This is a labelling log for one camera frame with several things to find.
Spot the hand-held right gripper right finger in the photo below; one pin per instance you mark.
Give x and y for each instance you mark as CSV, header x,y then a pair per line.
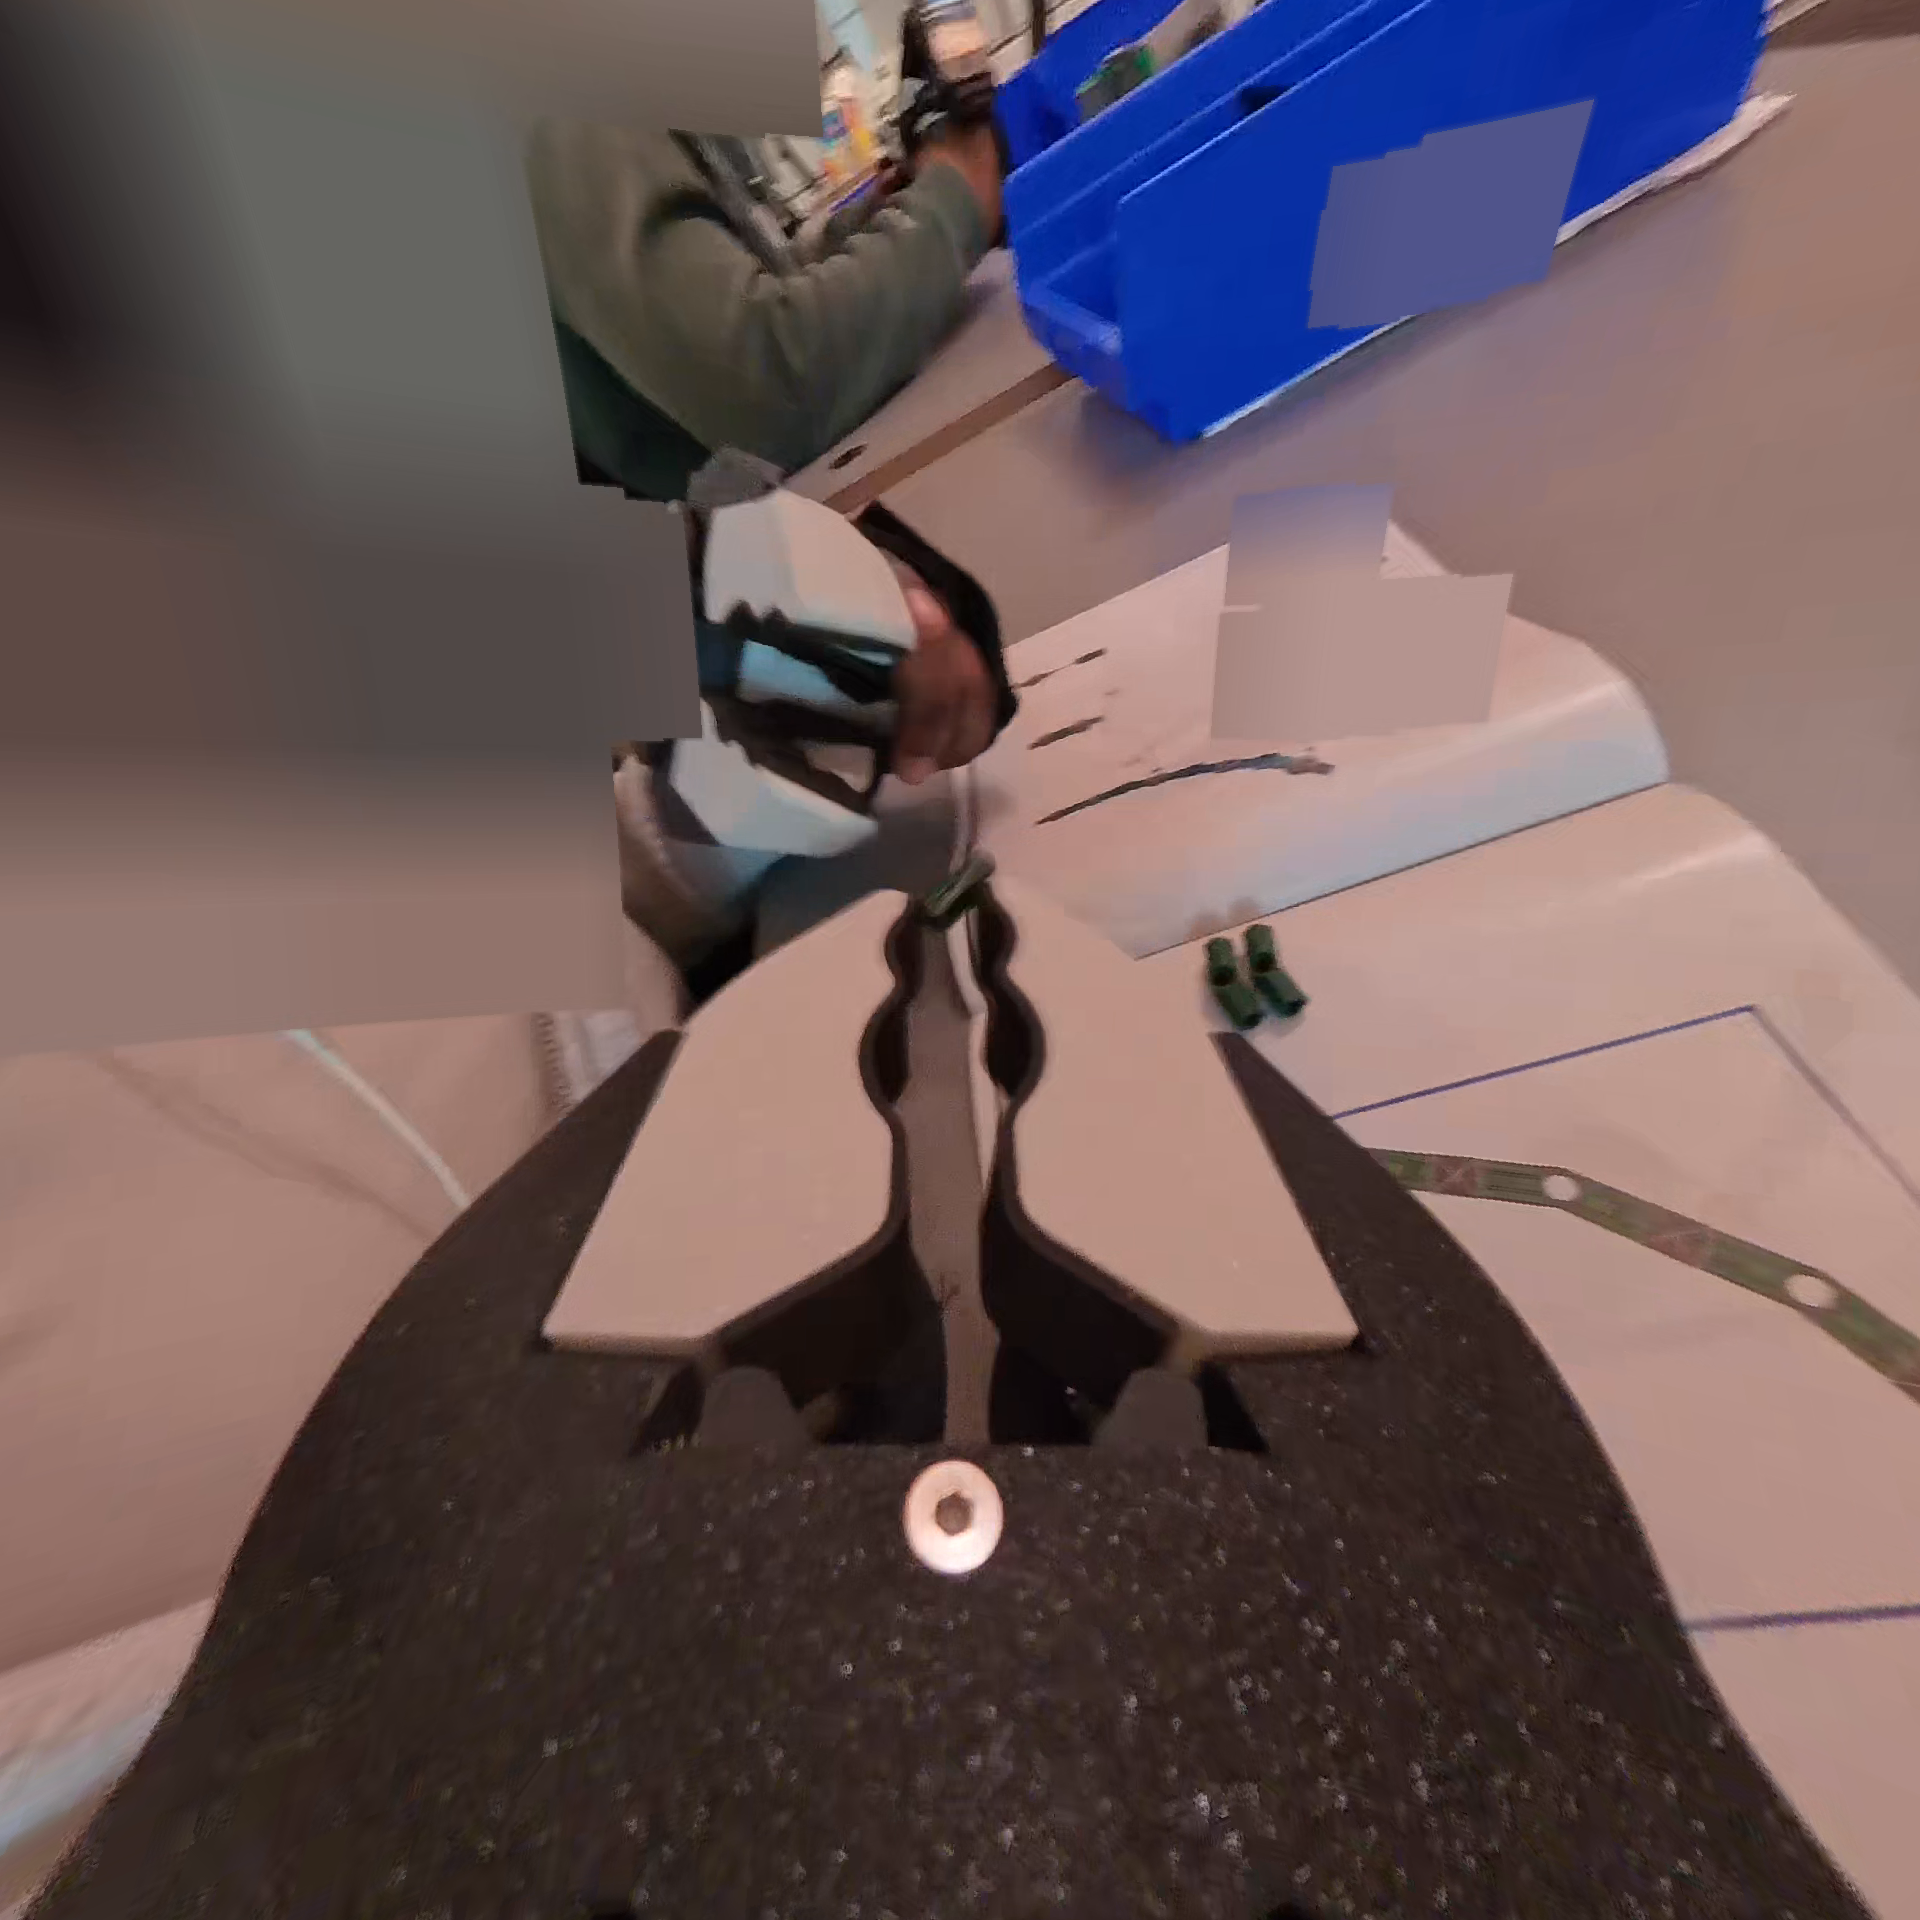
x,y
1154,1170

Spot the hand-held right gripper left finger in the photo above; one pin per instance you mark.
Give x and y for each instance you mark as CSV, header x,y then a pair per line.
x,y
751,1170

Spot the small green connector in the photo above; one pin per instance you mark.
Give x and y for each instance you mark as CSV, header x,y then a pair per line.
x,y
1275,969
961,888
1231,982

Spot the grey desk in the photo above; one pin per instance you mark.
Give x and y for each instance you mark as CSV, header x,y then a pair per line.
x,y
1500,450

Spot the person's left hand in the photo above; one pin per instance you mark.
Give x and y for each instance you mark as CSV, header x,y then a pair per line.
x,y
945,699

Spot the blue plastic storage bin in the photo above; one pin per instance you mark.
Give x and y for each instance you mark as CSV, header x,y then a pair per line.
x,y
1201,300
1050,74

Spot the black hand-held device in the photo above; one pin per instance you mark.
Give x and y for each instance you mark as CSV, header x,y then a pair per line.
x,y
938,74

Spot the green perforated circuit strip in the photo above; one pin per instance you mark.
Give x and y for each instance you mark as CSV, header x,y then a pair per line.
x,y
1681,1238

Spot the large white mat blue line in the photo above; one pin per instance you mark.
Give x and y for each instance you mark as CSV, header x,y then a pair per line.
x,y
1574,1501

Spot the dark green parts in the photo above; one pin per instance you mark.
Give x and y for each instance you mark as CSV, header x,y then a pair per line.
x,y
1119,74

